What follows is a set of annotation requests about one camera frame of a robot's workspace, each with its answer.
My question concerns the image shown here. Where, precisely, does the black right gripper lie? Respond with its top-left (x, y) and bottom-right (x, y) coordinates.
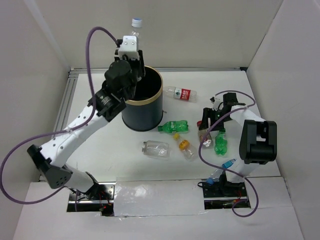
top-left (198, 107), bottom-right (232, 132)

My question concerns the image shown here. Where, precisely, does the crushed clear bottle red cap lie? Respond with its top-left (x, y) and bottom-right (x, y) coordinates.
top-left (196, 120), bottom-right (213, 149)

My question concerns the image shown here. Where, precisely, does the clear bottle yellow cap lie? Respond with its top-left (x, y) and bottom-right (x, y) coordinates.
top-left (173, 133), bottom-right (197, 161)

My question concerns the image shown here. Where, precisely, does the clear bottle blue cap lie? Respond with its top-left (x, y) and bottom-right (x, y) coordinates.
top-left (130, 17), bottom-right (143, 50)

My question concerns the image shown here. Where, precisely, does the clear capless wide bottle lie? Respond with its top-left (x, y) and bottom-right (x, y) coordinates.
top-left (141, 140), bottom-right (169, 158)

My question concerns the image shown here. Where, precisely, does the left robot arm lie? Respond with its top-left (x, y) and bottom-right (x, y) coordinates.
top-left (27, 50), bottom-right (146, 200)

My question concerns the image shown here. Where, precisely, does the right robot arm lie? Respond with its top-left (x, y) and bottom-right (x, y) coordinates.
top-left (197, 90), bottom-right (277, 198)

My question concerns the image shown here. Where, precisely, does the black bin gold rim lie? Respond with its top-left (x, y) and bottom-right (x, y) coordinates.
top-left (121, 66), bottom-right (163, 132)

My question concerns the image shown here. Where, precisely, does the small green bottle right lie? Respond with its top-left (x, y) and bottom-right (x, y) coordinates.
top-left (214, 128), bottom-right (228, 156)

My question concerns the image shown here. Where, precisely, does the clear bottle red label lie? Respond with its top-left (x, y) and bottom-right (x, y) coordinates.
top-left (163, 86), bottom-right (197, 103)

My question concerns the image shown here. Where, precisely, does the clear bottle blue label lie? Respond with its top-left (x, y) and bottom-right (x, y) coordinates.
top-left (205, 159), bottom-right (236, 185)

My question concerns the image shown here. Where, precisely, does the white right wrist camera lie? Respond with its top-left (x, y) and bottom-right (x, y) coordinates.
top-left (210, 96), bottom-right (223, 111)

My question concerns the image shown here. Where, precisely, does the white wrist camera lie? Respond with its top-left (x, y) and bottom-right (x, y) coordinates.
top-left (210, 96), bottom-right (223, 111)
top-left (118, 35), bottom-right (140, 61)

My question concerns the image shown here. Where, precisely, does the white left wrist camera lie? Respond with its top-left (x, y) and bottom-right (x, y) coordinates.
top-left (118, 35), bottom-right (140, 61)

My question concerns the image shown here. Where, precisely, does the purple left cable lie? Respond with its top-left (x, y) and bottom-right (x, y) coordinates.
top-left (0, 26), bottom-right (125, 205)

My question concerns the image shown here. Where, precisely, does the aluminium frame rail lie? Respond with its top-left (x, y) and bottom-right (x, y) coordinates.
top-left (38, 66), bottom-right (247, 182)

